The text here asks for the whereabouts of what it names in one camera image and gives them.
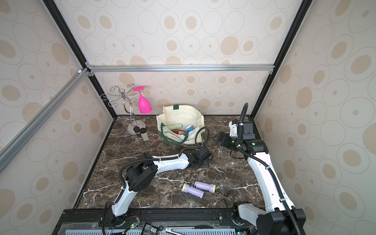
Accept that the blue flashlight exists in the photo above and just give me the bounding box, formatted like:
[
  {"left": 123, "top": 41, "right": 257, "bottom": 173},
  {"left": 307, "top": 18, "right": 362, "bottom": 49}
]
[{"left": 186, "top": 125, "right": 194, "bottom": 132}]

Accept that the purple flashlight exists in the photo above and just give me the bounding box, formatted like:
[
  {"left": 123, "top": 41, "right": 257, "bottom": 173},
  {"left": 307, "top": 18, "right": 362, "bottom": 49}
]
[
  {"left": 194, "top": 181, "right": 216, "bottom": 193},
  {"left": 182, "top": 184, "right": 204, "bottom": 198}
]

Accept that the red flashlight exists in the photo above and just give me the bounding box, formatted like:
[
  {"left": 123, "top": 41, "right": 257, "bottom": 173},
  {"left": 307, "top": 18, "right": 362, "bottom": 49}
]
[{"left": 173, "top": 129, "right": 184, "bottom": 135}]

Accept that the purple flashlight bottom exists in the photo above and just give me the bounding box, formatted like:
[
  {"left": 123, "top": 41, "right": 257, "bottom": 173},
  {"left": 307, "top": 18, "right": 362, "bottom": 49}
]
[{"left": 182, "top": 184, "right": 204, "bottom": 198}]

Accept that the green flashlight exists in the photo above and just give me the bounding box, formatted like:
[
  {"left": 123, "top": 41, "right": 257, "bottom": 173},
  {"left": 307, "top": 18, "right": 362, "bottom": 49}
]
[{"left": 166, "top": 123, "right": 183, "bottom": 130}]

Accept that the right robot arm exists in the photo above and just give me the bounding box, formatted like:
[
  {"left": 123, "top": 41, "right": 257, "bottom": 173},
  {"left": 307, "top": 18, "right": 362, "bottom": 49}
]
[{"left": 214, "top": 103, "right": 306, "bottom": 235}]

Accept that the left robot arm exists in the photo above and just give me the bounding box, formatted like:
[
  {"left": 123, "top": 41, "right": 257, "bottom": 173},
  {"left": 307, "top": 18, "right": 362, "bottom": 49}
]
[{"left": 101, "top": 127, "right": 213, "bottom": 233}]

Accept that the cream canvas tote bag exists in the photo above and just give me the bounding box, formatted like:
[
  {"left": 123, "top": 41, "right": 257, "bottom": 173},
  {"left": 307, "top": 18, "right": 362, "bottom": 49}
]
[{"left": 156, "top": 105, "right": 205, "bottom": 146}]

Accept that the dark small bottle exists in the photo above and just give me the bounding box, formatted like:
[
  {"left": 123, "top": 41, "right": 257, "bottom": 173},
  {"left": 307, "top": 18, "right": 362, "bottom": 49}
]
[{"left": 133, "top": 126, "right": 141, "bottom": 136}]

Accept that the pink plastic wine glass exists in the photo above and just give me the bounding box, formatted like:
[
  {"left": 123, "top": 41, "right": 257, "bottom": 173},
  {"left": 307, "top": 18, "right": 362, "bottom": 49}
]
[{"left": 133, "top": 86, "right": 152, "bottom": 114}]

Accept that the chrome wine glass rack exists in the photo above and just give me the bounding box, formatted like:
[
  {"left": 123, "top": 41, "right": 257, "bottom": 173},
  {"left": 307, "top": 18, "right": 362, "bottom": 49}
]
[{"left": 100, "top": 84, "right": 146, "bottom": 135}]

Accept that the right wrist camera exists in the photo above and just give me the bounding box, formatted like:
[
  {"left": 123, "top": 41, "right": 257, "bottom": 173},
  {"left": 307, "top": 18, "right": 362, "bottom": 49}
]
[{"left": 229, "top": 119, "right": 239, "bottom": 138}]

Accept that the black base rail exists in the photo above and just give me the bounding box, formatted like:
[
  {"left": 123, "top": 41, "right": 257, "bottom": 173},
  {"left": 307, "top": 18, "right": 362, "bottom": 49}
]
[{"left": 52, "top": 208, "right": 306, "bottom": 235}]

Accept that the horizontal aluminium rail back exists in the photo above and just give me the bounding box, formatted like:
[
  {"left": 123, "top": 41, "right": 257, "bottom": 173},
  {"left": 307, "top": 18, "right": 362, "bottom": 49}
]
[{"left": 89, "top": 64, "right": 275, "bottom": 72}]

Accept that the aluminium rail left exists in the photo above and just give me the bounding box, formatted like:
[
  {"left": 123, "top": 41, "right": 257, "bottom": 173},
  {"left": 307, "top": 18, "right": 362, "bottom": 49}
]
[{"left": 1, "top": 68, "right": 89, "bottom": 171}]

